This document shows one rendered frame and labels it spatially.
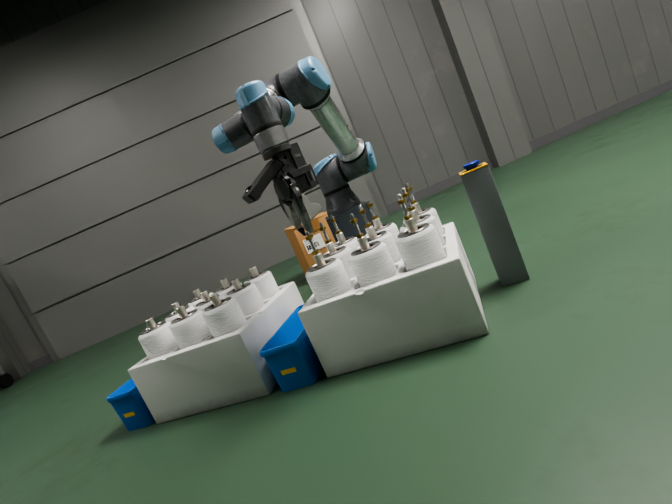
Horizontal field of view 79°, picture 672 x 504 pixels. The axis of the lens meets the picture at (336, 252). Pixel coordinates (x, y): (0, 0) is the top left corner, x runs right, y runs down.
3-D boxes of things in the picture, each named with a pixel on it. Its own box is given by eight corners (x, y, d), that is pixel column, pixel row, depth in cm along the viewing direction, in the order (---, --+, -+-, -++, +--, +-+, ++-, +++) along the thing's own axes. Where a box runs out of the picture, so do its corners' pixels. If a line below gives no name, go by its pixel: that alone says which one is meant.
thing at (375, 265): (396, 306, 105) (369, 242, 103) (421, 308, 97) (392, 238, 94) (369, 325, 101) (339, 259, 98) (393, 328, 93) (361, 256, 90)
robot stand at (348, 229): (351, 277, 189) (324, 217, 184) (386, 261, 189) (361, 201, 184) (355, 286, 171) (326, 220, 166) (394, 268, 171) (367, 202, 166)
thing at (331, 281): (339, 327, 109) (311, 265, 106) (372, 317, 105) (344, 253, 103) (328, 344, 100) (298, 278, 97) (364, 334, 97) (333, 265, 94)
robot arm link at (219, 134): (254, 86, 145) (200, 127, 104) (280, 71, 141) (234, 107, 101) (271, 116, 150) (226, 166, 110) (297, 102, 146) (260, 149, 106)
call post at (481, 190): (498, 278, 113) (458, 174, 109) (524, 270, 111) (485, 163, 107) (502, 287, 107) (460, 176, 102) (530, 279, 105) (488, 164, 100)
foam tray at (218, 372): (225, 356, 153) (204, 313, 150) (316, 327, 140) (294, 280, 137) (156, 424, 117) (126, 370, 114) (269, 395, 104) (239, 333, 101)
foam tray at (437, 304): (357, 314, 135) (335, 265, 133) (474, 276, 123) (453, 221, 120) (327, 378, 99) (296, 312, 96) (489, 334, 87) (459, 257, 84)
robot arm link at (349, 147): (347, 168, 179) (274, 66, 138) (378, 153, 173) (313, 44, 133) (350, 188, 172) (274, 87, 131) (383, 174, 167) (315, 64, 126)
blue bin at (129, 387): (184, 378, 149) (168, 349, 147) (207, 370, 145) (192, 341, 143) (123, 434, 121) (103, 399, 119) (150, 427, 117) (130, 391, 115)
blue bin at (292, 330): (313, 339, 130) (297, 306, 128) (344, 330, 126) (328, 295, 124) (277, 395, 102) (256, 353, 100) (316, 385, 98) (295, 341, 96)
